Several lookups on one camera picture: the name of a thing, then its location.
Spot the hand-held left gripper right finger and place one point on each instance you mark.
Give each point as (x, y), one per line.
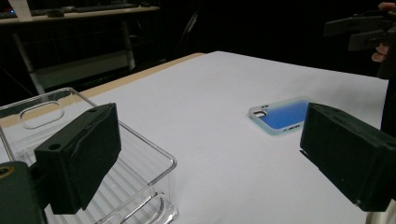
(348, 155)

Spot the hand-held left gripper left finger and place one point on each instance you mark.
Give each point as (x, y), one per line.
(77, 158)

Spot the clear plastic storage bin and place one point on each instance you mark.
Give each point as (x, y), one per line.
(140, 186)

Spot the frosted blue phone case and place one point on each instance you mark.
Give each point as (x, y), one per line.
(283, 116)

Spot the white-framed desk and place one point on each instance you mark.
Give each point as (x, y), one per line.
(84, 67)

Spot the white table sheet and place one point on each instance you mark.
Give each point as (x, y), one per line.
(202, 109)

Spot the black computer mouse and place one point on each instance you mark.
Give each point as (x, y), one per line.
(55, 13)

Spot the black keyboard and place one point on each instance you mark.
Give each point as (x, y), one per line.
(106, 7)

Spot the white upright post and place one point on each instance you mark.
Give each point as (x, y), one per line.
(20, 9)

